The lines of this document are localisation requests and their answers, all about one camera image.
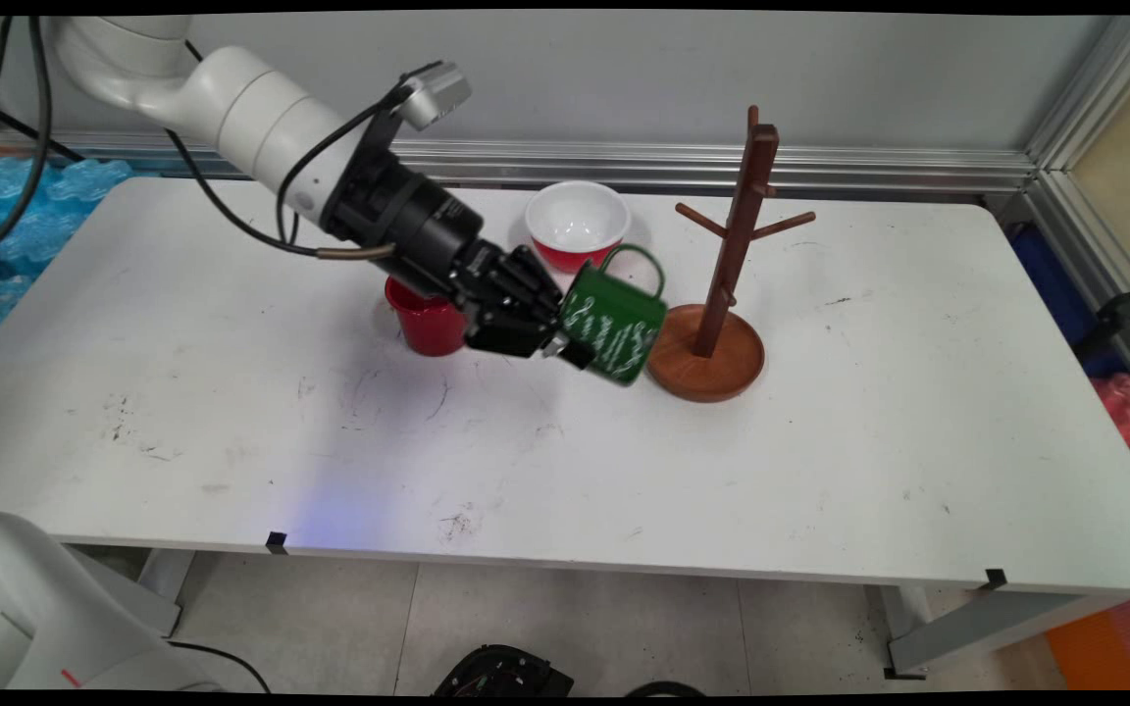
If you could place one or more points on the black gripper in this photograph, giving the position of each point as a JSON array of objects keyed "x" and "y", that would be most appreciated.
[{"x": 418, "y": 230}]

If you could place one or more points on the green enamel mug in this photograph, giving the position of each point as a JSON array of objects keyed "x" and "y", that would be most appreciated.
[{"x": 619, "y": 328}]

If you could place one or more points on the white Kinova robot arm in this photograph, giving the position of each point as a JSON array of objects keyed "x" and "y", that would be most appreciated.
[{"x": 251, "y": 108}]

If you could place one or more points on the red enamel mug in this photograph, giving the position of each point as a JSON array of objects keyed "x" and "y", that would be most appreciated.
[{"x": 423, "y": 328}]

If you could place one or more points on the red bowl white inside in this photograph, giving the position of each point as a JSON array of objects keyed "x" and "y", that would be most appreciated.
[{"x": 577, "y": 221}]

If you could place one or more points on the brown wooden mug tree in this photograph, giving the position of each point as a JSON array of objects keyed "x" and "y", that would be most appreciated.
[{"x": 707, "y": 358}]

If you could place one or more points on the black tape marker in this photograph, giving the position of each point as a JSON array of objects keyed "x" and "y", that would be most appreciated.
[
  {"x": 996, "y": 579},
  {"x": 277, "y": 542}
]

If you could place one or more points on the black device on floor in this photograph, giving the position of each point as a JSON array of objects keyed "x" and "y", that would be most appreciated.
[{"x": 501, "y": 672}]

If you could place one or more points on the grey table leg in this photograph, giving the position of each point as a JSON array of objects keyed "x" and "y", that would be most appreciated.
[
  {"x": 987, "y": 628},
  {"x": 168, "y": 588}
]

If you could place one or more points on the thin black rod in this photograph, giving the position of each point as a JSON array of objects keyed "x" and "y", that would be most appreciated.
[{"x": 30, "y": 132}]

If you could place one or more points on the blue plastic bin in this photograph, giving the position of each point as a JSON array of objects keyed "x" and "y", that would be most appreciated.
[{"x": 1051, "y": 284}]

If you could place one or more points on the white rounded machine housing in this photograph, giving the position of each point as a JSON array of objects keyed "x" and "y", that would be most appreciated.
[{"x": 45, "y": 618}]

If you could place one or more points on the red plastic bag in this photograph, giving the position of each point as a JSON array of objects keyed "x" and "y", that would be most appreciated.
[{"x": 1129, "y": 422}]

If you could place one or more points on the orange floor mat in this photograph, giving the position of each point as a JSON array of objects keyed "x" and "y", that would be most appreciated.
[{"x": 1104, "y": 647}]

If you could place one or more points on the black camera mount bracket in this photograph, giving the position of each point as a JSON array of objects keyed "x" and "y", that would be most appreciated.
[{"x": 384, "y": 137}]

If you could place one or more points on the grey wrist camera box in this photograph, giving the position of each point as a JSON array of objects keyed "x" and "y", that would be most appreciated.
[{"x": 437, "y": 93}]

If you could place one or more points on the aluminium frame rail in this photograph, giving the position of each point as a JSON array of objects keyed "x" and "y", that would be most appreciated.
[{"x": 869, "y": 167}]

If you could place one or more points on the aluminium frame post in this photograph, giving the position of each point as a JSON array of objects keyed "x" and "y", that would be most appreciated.
[{"x": 1095, "y": 108}]

